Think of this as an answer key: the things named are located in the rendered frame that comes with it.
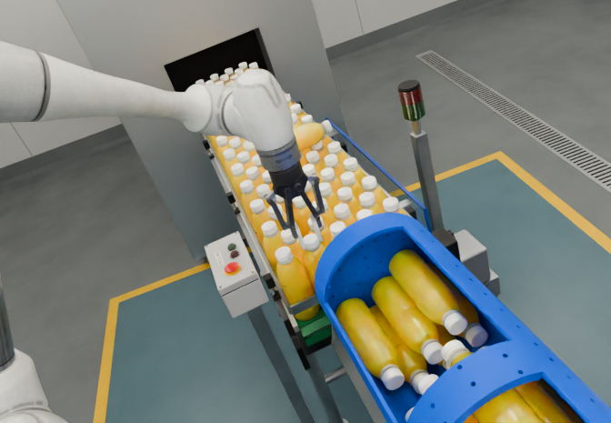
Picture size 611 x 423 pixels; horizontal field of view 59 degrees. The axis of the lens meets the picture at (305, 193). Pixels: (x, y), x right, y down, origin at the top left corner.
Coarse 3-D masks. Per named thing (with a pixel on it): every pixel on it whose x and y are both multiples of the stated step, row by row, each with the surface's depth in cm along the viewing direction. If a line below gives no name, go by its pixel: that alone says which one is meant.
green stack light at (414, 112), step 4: (416, 104) 151; (420, 104) 151; (404, 108) 153; (408, 108) 152; (412, 108) 151; (416, 108) 151; (420, 108) 152; (424, 108) 153; (404, 112) 154; (408, 112) 152; (412, 112) 152; (416, 112) 152; (420, 112) 152; (424, 112) 153; (404, 116) 155; (408, 116) 153; (412, 116) 153; (416, 116) 153; (420, 116) 153; (408, 120) 154; (412, 120) 154
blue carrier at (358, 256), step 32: (352, 224) 111; (384, 224) 108; (416, 224) 111; (352, 256) 114; (384, 256) 117; (448, 256) 101; (320, 288) 111; (352, 288) 118; (480, 288) 92; (480, 320) 106; (512, 320) 85; (352, 352) 98; (480, 352) 77; (512, 352) 77; (544, 352) 79; (448, 384) 76; (480, 384) 73; (512, 384) 73; (576, 384) 74; (384, 416) 89; (416, 416) 78; (448, 416) 73; (608, 416) 69
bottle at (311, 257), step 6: (318, 246) 131; (324, 246) 133; (306, 252) 132; (312, 252) 131; (318, 252) 131; (306, 258) 132; (312, 258) 131; (318, 258) 131; (306, 264) 132; (312, 264) 131; (306, 270) 134; (312, 270) 132; (312, 276) 134; (312, 282) 136
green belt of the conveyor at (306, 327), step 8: (320, 312) 139; (296, 320) 139; (312, 320) 138; (320, 320) 137; (328, 320) 137; (304, 328) 136; (312, 328) 136; (320, 328) 136; (328, 328) 136; (304, 336) 135; (312, 336) 136; (320, 336) 136; (328, 336) 138; (312, 344) 138
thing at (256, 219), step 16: (304, 112) 200; (224, 144) 193; (240, 144) 190; (224, 160) 195; (304, 160) 170; (320, 160) 166; (240, 176) 172; (256, 176) 167; (320, 176) 160; (336, 176) 160; (240, 192) 174; (256, 192) 163; (336, 192) 154; (256, 224) 152
